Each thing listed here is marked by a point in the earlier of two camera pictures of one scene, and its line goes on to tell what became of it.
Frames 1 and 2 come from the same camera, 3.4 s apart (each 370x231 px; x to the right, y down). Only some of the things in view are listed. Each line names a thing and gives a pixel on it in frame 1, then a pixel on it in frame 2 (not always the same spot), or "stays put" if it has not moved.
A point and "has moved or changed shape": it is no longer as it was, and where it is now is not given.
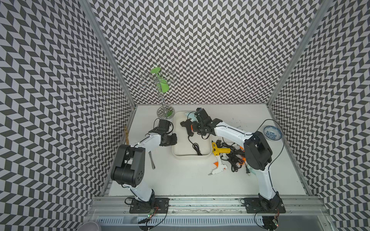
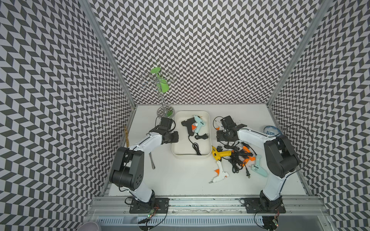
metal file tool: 151,160 stays put
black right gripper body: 200,126 to 223,135
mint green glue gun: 191,115 has moved or changed shape
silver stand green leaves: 158,80 stays put
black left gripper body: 171,140 stays put
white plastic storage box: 184,149 stays put
